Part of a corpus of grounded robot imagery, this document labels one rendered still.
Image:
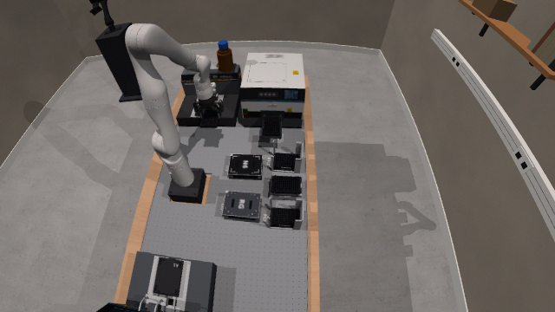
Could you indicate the blue bottle cap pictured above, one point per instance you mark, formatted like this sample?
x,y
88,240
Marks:
x,y
223,44

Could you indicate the brown glass bottle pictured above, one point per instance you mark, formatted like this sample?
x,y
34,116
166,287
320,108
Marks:
x,y
225,61

